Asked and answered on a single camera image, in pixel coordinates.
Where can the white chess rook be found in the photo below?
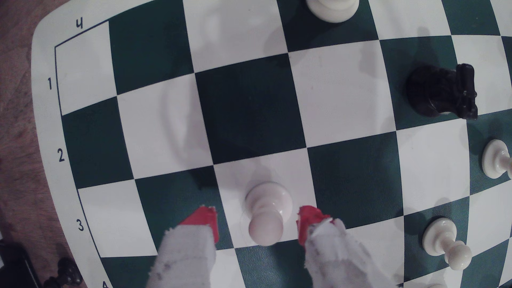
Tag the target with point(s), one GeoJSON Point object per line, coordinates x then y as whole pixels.
{"type": "Point", "coordinates": [332, 10]}

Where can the black chess piece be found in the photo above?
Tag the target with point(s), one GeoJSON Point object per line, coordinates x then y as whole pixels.
{"type": "Point", "coordinates": [66, 272]}

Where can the white chess pawn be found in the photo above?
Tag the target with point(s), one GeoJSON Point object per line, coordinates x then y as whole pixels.
{"type": "Point", "coordinates": [266, 208]}
{"type": "Point", "coordinates": [494, 158]}
{"type": "Point", "coordinates": [440, 238]}

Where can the dark boxy object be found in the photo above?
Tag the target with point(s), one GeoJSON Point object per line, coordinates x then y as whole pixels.
{"type": "Point", "coordinates": [16, 268]}

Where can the green and white chess mat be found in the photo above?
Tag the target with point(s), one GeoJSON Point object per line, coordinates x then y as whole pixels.
{"type": "Point", "coordinates": [248, 108]}

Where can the black chess knight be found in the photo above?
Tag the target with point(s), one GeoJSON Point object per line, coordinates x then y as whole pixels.
{"type": "Point", "coordinates": [432, 94]}

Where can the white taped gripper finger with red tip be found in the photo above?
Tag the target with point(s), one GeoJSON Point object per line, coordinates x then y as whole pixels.
{"type": "Point", "coordinates": [340, 260]}
{"type": "Point", "coordinates": [184, 256]}

